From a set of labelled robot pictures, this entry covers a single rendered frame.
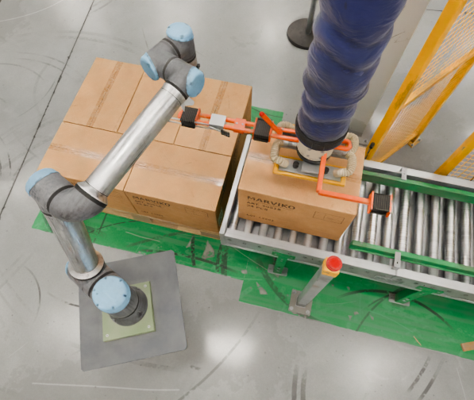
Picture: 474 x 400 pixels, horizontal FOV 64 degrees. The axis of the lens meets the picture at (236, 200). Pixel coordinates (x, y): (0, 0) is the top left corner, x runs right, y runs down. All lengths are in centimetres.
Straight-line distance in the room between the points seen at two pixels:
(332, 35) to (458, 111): 272
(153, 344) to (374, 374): 148
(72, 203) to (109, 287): 58
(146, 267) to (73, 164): 96
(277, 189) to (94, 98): 158
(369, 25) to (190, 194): 155
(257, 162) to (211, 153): 58
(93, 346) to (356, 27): 172
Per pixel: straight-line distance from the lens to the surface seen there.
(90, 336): 206
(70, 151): 274
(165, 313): 197
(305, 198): 192
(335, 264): 173
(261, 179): 194
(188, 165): 247
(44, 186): 135
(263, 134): 175
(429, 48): 193
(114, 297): 173
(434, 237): 251
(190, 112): 182
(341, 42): 122
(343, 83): 132
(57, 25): 447
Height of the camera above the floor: 267
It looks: 66 degrees down
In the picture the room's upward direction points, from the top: 2 degrees counter-clockwise
